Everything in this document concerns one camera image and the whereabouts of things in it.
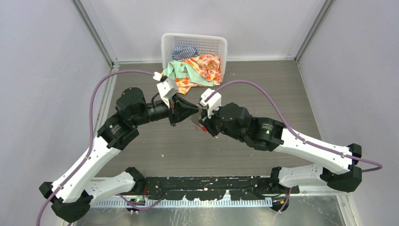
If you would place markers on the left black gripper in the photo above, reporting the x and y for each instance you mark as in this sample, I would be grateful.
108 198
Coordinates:
179 109

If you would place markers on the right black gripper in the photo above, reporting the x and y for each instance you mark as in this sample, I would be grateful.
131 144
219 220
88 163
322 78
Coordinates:
208 122

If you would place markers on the metal keyring holder red handle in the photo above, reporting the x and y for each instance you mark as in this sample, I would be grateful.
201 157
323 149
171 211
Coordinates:
195 119

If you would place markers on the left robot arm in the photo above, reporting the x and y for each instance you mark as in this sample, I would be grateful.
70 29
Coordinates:
74 193

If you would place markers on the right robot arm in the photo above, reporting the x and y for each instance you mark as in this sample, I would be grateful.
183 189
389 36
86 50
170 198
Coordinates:
332 165

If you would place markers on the mint green cloth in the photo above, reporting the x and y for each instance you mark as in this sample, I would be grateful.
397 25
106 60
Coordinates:
187 75

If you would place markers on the orange floral cloth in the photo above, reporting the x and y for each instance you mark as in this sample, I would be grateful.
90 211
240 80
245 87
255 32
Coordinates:
210 63

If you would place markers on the blue striped cloth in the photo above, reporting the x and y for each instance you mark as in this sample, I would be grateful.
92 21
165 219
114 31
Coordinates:
184 52

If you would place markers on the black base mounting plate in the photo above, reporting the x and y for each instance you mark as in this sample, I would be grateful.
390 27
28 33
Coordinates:
207 188

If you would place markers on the white plastic laundry basket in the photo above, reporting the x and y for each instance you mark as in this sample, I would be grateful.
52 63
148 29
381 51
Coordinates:
204 43

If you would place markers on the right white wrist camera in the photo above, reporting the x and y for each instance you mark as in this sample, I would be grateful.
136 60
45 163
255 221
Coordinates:
211 101

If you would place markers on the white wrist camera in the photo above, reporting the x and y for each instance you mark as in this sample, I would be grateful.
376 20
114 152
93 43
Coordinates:
211 101
167 88

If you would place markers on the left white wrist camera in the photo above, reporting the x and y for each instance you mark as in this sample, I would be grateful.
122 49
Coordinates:
167 88

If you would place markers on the white slotted cable duct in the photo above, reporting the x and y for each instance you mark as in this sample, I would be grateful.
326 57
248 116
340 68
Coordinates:
117 202

